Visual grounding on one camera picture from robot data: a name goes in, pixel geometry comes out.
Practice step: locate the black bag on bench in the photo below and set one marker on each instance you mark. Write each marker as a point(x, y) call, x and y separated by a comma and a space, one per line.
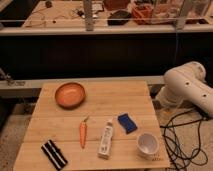
point(119, 17)

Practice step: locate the grey metal post right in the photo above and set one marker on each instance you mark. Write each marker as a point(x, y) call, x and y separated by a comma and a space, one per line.
point(181, 20)

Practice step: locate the orange ceramic bowl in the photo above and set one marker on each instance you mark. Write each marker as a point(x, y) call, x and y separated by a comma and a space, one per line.
point(70, 95)

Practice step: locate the white ceramic cup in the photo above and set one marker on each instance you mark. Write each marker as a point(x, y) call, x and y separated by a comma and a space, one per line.
point(147, 145)

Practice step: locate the white tube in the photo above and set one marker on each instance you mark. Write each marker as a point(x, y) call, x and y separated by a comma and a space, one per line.
point(105, 142)

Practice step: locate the blue sponge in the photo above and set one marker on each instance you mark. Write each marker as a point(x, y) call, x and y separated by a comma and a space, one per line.
point(127, 123)

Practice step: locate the grey metal post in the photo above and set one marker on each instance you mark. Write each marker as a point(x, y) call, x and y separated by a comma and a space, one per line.
point(87, 4)
point(181, 20)

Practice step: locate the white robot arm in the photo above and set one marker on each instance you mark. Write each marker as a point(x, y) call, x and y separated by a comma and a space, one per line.
point(186, 82)

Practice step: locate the orange carrot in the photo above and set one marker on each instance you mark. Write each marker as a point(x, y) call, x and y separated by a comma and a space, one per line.
point(83, 132)

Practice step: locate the black white striped block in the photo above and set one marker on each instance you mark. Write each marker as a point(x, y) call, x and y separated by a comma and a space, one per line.
point(54, 155)

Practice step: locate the orange crate on bench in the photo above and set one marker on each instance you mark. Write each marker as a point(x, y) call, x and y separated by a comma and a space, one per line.
point(142, 14)

